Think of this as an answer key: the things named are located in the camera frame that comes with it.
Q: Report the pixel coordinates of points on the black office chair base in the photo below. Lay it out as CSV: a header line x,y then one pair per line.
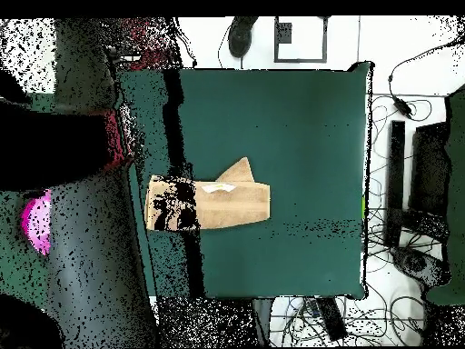
x,y
417,263

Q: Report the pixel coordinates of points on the grey rectangular floor frame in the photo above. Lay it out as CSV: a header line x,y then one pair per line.
x,y
300,59

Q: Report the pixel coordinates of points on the black rectangular floor box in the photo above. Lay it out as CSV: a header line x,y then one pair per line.
x,y
332,320

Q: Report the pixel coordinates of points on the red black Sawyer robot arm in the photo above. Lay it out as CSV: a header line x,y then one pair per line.
x,y
91,254

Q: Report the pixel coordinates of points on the dark grey square plate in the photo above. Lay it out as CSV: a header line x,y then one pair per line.
x,y
284,32

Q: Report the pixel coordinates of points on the person's black shoe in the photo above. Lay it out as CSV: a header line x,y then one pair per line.
x,y
240,36

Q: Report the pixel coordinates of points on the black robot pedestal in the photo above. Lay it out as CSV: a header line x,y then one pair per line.
x,y
263,320

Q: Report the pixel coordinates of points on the black power adapter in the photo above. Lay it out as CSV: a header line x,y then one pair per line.
x,y
402,106

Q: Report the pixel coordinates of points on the bright green tag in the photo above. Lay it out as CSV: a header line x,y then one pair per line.
x,y
363,209

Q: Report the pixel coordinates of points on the tan terry towel white label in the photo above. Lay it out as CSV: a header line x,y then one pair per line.
x,y
232,207

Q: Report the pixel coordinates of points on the black stand leg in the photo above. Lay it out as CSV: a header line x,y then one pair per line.
x,y
396,163

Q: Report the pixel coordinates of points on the dark green table cloth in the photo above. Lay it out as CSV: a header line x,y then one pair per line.
x,y
283,127

